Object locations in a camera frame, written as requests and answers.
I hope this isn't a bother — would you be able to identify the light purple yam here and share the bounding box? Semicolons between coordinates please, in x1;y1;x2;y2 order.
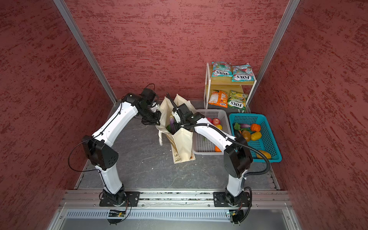
240;124;251;128

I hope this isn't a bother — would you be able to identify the purple eggplant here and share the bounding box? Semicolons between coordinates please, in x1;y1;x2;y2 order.
169;115;176;134

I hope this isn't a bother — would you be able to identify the teal plastic vegetable basket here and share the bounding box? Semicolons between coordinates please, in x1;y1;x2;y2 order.
229;113;282;163

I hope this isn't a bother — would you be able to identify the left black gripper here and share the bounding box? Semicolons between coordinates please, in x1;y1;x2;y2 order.
138;105;162;126

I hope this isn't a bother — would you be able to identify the white plastic fruit basket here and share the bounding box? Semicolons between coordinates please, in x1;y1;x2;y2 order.
192;109;235;155

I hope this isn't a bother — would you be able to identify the teal fox's candy bag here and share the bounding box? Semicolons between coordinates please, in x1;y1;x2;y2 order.
232;63;255;82
211;62;233;77

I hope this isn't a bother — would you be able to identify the yellow bell pepper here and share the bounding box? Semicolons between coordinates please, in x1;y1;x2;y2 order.
251;131;262;141

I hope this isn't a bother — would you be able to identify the aluminium rail frame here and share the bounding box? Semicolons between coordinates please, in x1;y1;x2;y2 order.
48;189;301;230

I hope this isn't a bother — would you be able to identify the yellow potato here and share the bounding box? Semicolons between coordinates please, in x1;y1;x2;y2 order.
256;150;272;160

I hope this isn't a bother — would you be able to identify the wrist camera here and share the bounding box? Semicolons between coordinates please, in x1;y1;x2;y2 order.
178;103;193;118
141;88;157;105

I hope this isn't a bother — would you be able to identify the brown kiwi potato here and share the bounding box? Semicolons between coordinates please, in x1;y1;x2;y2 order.
241;130;251;142

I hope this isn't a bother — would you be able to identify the white wooden two-tier shelf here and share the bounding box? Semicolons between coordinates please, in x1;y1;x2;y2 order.
203;63;257;111

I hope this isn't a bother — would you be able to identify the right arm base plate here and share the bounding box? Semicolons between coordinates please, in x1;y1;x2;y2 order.
213;192;251;208

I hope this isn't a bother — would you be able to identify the orange bell pepper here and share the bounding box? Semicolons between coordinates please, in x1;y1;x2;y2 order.
250;124;261;132

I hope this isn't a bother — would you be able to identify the cream floral tote bag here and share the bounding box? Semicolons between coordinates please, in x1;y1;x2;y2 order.
156;97;196;164

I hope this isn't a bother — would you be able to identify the green Fox's candy bag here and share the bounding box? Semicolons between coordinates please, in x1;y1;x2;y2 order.
228;90;248;111

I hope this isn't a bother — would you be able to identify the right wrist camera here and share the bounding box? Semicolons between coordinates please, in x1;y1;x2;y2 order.
178;103;193;118

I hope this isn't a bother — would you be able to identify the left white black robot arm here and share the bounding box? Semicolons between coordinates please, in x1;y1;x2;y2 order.
82;88;161;207

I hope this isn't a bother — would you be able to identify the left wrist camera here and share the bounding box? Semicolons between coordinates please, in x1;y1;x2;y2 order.
141;88;157;105

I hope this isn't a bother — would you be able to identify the orange snack bag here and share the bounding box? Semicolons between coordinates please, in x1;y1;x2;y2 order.
208;90;228;108

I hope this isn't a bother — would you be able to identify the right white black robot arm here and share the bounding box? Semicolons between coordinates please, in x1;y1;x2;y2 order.
172;103;253;207

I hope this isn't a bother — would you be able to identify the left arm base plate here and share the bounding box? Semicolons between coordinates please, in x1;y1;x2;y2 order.
99;190;140;207

